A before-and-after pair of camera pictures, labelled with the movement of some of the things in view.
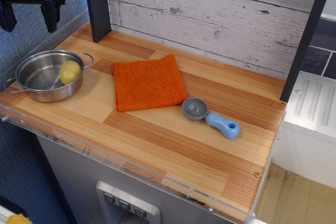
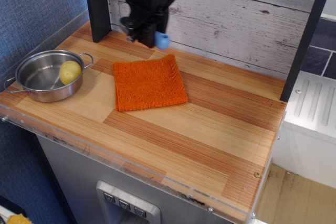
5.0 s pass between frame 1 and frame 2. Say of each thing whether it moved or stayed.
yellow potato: stayed
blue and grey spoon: moved
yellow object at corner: stayed
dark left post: stayed
